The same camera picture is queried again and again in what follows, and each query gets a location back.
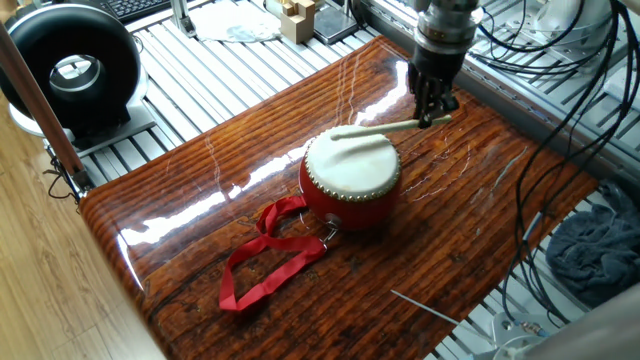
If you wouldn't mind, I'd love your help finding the dark grey towel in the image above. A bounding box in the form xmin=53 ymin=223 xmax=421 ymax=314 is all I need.
xmin=544 ymin=179 xmax=640 ymax=310

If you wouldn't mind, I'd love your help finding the red ribbon strap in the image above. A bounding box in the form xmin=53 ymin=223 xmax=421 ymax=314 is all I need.
xmin=218 ymin=194 xmax=329 ymax=313

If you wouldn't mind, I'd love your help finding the wooden drumstick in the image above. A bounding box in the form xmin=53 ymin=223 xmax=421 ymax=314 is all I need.
xmin=328 ymin=114 xmax=454 ymax=142

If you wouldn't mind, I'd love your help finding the loose wire bundle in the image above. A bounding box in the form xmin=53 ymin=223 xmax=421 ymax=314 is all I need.
xmin=42 ymin=156 xmax=81 ymax=202

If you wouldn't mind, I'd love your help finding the silver pedestal plate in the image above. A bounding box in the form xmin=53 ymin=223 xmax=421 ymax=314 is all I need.
xmin=504 ymin=0 xmax=639 ymax=69

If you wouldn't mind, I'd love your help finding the aluminium upright post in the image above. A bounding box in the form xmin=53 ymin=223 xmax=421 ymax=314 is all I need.
xmin=169 ymin=0 xmax=197 ymax=39

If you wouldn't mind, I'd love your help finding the white power strip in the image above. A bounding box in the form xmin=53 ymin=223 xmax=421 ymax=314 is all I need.
xmin=603 ymin=67 xmax=640 ymax=109

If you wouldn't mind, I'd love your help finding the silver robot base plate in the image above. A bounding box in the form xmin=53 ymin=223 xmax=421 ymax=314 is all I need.
xmin=491 ymin=311 xmax=551 ymax=360

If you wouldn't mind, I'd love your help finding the white crumpled cloth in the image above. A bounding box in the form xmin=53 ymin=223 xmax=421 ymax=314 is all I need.
xmin=188 ymin=0 xmax=284 ymax=44

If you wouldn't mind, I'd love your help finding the black cable bundle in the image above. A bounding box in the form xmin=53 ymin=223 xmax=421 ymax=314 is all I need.
xmin=469 ymin=0 xmax=640 ymax=329

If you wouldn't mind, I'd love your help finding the slanted frame post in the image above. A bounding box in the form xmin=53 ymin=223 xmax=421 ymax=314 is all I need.
xmin=0 ymin=22 xmax=94 ymax=191

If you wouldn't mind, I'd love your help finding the red drum with white skin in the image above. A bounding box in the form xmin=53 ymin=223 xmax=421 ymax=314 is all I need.
xmin=298 ymin=124 xmax=403 ymax=232

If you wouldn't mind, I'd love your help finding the glossy wood grain board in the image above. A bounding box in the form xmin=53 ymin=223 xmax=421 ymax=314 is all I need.
xmin=78 ymin=34 xmax=600 ymax=360

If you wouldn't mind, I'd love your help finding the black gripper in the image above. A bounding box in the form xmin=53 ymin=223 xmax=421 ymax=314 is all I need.
xmin=407 ymin=47 xmax=465 ymax=130

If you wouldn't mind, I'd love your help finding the black ring shaped device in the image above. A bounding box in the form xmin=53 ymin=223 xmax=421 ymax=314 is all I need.
xmin=0 ymin=3 xmax=157 ymax=151

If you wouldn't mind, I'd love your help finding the black keyboard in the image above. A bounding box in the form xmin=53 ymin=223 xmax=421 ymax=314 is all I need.
xmin=97 ymin=0 xmax=174 ymax=24

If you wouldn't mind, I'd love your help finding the dark grey flat box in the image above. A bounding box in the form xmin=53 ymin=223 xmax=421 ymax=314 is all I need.
xmin=313 ymin=2 xmax=359 ymax=46

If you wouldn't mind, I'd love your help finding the black cable with metal connector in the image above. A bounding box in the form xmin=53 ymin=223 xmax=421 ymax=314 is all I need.
xmin=499 ymin=209 xmax=551 ymax=340

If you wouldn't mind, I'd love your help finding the wooden block puzzle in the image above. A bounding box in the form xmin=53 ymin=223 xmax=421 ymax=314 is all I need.
xmin=278 ymin=0 xmax=316 ymax=45

